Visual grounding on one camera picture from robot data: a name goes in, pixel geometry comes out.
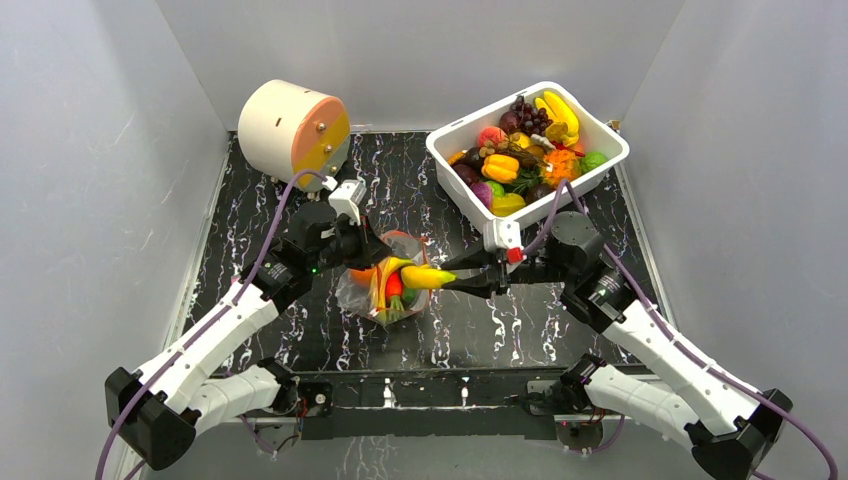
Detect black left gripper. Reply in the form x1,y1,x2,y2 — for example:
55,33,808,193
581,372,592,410
310,213,393,276

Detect clear zip bag orange zipper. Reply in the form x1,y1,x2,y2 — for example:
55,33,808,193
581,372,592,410
335,230,430,327

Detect green toy cucumber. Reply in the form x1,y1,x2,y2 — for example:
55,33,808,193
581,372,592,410
401,287,420,309

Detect yellow toy pepper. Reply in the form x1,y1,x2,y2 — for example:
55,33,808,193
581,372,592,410
481,154,521,184

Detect orange toy carrot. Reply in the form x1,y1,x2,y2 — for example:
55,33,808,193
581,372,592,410
385,271,405,323

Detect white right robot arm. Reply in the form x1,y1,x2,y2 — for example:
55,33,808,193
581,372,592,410
442,211,793,479

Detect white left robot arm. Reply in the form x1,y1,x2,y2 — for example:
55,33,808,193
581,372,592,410
105,203,392,471

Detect dark maroon toy plum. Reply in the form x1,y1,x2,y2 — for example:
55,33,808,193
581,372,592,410
452,163,480,187

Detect orange netted toy fruit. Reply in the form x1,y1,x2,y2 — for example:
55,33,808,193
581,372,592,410
539,150,583,187

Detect pink toy peach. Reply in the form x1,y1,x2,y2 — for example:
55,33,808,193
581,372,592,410
476,126,508,148

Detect cream cylinder orange yellow face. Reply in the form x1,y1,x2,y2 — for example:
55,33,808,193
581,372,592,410
237,79,351,182

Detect green toy vegetable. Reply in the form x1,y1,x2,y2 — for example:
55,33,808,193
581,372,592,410
580,151,608,174

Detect dark purple toy grapes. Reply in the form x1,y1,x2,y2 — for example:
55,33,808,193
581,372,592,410
499,95,553,136

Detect yellow toy banana bunch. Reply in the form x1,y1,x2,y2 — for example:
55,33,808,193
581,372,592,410
534,91,580,147

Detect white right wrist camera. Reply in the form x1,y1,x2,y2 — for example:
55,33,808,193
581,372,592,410
482,218,525,265

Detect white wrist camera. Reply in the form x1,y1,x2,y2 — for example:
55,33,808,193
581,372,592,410
482,218,525,265
321,176,366,226

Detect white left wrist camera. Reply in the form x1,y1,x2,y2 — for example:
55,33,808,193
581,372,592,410
321,176,366,226

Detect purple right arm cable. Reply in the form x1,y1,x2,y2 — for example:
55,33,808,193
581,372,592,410
519,178,839,480

